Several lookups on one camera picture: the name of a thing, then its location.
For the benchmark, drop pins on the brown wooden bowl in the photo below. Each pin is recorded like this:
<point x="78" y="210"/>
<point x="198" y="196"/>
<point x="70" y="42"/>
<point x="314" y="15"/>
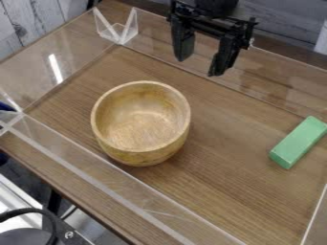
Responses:
<point x="140" y="121"/>

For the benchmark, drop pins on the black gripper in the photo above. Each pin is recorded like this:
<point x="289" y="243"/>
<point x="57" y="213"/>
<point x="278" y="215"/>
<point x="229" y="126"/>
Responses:
<point x="209" y="17"/>

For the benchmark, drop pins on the green rectangular block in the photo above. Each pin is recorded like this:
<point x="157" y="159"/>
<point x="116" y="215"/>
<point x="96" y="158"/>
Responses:
<point x="298" y="141"/>

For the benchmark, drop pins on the grey metal bracket with screw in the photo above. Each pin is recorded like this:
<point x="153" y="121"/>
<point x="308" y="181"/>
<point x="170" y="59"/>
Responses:
<point x="66" y="236"/>

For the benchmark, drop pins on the black metal table leg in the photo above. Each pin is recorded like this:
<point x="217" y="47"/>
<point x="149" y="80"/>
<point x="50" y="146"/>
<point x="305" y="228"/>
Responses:
<point x="53" y="202"/>

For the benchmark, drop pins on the clear acrylic corner bracket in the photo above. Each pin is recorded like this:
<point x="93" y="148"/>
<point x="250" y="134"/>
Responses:
<point x="117" y="33"/>

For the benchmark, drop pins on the clear acrylic enclosure wall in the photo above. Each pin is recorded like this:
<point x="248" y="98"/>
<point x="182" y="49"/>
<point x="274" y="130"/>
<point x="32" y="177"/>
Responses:
<point x="218" y="193"/>

